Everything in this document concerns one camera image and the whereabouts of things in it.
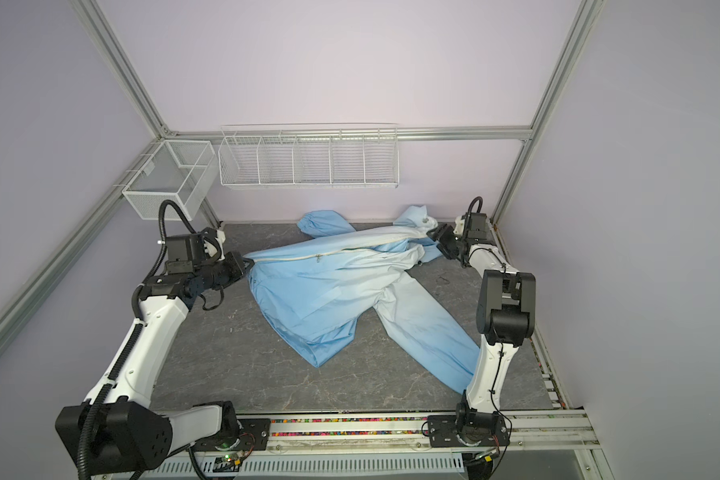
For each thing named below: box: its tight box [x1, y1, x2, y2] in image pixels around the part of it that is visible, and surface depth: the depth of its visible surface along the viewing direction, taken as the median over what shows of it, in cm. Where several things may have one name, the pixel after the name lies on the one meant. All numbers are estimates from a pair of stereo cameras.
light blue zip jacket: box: [242, 206, 480, 394], surface depth 91 cm
